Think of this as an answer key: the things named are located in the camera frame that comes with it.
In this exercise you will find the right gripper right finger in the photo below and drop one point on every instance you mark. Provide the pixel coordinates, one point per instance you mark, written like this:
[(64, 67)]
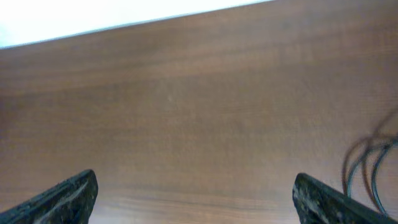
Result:
[(316, 202)]

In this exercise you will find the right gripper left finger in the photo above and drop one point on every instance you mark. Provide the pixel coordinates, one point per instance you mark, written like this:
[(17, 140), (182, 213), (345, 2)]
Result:
[(71, 201)]

